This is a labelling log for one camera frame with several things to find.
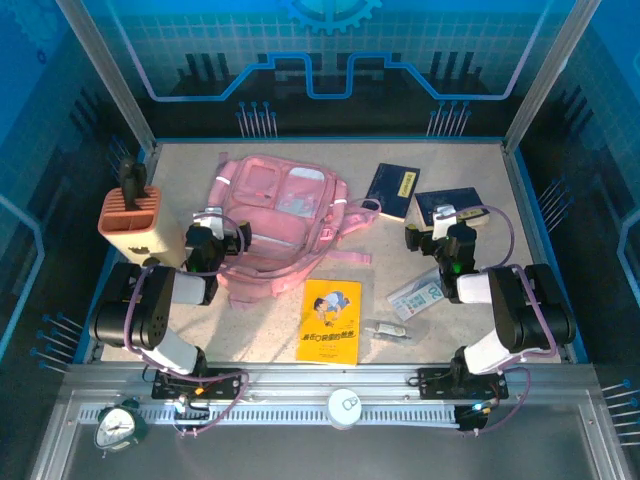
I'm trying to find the small controller board with wires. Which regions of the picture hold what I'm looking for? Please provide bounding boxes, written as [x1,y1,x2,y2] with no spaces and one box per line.
[172,392,212,439]
[453,398,501,436]

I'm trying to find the clear plastic pen case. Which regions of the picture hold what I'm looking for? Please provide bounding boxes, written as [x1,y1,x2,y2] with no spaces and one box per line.
[363,317,426,344]

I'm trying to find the green alarm clock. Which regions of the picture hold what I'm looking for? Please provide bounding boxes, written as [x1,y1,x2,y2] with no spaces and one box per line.
[94,398,149,459]

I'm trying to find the yellow cartoon cover book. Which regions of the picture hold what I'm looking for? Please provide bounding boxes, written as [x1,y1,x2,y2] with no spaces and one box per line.
[295,278,363,368]

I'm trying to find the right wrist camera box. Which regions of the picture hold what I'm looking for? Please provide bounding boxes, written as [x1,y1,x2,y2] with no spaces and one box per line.
[432,203,459,240]

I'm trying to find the aluminium table rail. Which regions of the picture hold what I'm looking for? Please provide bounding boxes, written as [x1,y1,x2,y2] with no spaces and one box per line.
[62,362,599,401]

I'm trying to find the thin dark blue book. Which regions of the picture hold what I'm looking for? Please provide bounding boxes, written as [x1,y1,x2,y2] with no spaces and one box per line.
[365,162,421,223]

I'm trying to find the blue white paper pack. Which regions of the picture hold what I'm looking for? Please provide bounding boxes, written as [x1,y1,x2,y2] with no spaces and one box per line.
[387,267,446,321]

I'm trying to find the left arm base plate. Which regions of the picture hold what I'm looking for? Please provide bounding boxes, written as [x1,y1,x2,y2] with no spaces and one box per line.
[151,368,244,400]

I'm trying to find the black knife handle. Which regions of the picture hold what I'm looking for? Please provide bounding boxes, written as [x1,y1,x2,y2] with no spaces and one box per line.
[118,155,139,211]
[132,163,149,201]

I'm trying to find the pink school backpack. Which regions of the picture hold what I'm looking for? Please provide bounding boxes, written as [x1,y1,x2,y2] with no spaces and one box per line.
[203,152,384,310]

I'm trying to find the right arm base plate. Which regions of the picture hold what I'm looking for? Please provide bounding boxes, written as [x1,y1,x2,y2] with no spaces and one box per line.
[417,367,509,400]

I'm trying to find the thick dark blue book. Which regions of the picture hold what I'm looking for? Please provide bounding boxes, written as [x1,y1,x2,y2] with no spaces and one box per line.
[413,187,492,232]

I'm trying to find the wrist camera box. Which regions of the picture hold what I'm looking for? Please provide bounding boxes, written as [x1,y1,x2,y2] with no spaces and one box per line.
[192,209,226,241]
[432,203,459,240]

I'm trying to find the white round tin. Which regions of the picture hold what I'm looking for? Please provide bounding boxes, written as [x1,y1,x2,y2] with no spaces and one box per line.
[326,388,363,431]

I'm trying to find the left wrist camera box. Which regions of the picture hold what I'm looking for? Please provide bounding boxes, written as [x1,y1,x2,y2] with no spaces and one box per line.
[192,209,226,241]

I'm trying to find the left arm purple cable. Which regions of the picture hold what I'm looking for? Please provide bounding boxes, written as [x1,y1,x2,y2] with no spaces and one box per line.
[122,219,251,439]

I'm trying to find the aluminium frame post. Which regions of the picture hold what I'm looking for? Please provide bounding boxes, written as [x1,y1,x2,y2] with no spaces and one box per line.
[501,0,604,155]
[54,0,160,156]

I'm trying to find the slotted white cable duct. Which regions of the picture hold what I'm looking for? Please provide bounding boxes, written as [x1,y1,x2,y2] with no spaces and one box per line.
[78,403,461,427]

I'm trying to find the beige orange knife block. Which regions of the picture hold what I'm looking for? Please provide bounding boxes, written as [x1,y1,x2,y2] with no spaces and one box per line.
[97,185,189,267]

